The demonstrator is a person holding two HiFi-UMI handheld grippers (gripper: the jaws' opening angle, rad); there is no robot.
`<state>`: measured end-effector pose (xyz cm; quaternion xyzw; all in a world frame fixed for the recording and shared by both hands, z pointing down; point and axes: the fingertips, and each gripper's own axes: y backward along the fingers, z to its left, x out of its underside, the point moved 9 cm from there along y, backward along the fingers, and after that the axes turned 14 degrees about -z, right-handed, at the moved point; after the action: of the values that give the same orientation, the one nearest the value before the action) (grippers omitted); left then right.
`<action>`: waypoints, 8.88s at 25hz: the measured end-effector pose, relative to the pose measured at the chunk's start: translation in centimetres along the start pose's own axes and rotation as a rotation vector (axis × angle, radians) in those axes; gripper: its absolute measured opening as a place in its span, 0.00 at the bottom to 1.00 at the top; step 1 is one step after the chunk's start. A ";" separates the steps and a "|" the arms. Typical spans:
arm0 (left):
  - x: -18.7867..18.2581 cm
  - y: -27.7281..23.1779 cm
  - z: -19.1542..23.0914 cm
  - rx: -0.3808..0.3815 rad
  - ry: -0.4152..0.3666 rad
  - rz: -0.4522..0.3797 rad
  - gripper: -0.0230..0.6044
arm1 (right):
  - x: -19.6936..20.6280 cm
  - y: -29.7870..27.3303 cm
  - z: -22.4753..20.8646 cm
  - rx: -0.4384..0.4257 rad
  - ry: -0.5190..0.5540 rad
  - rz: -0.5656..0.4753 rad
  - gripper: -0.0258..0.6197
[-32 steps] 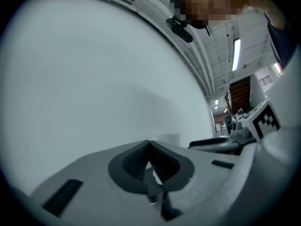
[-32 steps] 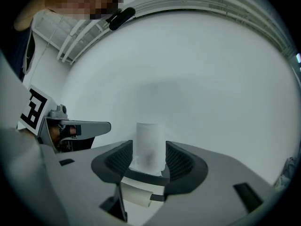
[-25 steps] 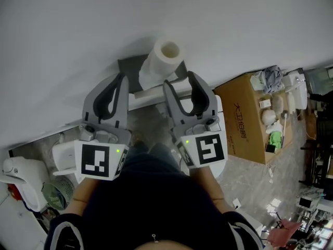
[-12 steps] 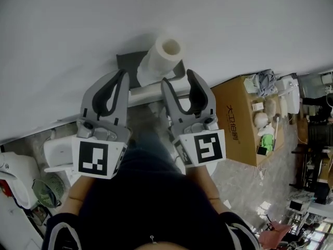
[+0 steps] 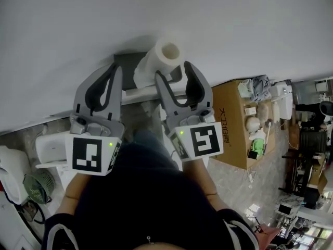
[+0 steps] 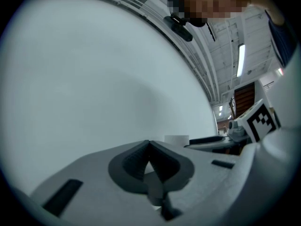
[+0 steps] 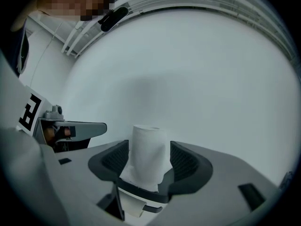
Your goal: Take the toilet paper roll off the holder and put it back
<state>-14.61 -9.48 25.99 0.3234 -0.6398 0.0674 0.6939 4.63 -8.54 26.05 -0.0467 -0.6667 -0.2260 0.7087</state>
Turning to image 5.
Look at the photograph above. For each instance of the green cloth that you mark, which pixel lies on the green cloth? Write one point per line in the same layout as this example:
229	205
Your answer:
257	144

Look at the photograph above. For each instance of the person's left forearm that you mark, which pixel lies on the person's left forearm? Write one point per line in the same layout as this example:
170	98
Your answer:
74	191

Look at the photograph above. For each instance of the brown furry ball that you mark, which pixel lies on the brown furry ball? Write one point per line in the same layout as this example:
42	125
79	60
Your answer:
262	112

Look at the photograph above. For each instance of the pale tissue pack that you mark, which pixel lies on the pale tissue pack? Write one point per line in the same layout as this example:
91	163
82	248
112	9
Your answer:
244	88

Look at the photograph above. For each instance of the person's dark shirt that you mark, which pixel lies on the person's dark shirt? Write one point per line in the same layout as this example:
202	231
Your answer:
145	197

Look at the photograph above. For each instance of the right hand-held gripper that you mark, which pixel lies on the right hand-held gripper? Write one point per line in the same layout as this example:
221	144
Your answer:
203	142

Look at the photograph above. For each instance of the small white box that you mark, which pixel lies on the small white box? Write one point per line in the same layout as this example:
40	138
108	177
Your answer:
250	111

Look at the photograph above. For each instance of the dark metal rack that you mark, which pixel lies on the dark metal rack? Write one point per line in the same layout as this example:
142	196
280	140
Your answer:
307	170

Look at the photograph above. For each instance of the black phone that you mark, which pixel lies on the black phone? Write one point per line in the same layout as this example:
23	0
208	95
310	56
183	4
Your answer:
252	154

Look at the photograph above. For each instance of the person's leg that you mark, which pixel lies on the person's leg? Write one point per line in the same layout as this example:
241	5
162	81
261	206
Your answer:
148	139

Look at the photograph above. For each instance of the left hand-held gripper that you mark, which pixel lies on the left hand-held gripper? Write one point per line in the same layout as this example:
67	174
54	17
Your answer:
86	154

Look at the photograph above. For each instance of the white crumpled tissue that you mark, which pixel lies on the white crumpled tissue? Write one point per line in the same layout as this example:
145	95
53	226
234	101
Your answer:
256	135

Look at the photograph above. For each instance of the white toilet paper roll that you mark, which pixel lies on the white toilet paper roll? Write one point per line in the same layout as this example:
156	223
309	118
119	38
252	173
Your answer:
156	59

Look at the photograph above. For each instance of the green mesh basket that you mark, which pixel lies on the green mesh basket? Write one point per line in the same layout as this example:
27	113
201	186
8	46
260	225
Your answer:
39	189

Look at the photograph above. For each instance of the grey cloth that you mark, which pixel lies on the grey cloth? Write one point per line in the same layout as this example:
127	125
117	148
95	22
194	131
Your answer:
260	87

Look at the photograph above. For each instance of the person's right forearm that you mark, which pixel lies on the person's right forearm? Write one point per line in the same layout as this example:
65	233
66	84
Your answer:
200	181

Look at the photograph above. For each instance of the brown cardboard box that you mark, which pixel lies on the brown cardboard box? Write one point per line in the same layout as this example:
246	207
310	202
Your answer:
234	129

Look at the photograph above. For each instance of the white round ball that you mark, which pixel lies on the white round ball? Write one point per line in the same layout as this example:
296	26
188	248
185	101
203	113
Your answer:
253	124

